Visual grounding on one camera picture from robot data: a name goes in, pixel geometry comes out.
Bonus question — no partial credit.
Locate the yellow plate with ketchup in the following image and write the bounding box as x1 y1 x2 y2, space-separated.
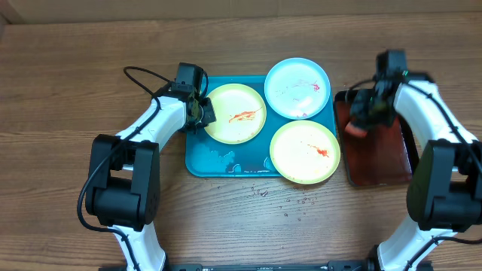
205 84 267 145

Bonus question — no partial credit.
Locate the teal plastic tray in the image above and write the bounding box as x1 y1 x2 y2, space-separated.
185 75 337 178

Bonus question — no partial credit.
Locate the dark red black-rimmed tray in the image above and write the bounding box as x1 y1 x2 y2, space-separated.
334 91 419 187

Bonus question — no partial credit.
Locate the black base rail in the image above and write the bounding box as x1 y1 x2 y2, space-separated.
165 260 375 271

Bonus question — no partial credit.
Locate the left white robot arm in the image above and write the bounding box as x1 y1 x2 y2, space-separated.
76 62 215 270

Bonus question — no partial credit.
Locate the red sponge with dark scourer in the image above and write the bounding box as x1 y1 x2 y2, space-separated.
344 121 368 138

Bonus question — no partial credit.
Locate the light blue plate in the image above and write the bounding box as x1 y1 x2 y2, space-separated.
264 57 331 120

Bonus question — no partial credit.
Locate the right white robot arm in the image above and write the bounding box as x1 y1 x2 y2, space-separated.
334 69 481 270

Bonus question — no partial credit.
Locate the yellow plate lower right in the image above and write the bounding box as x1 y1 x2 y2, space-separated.
270 120 341 184

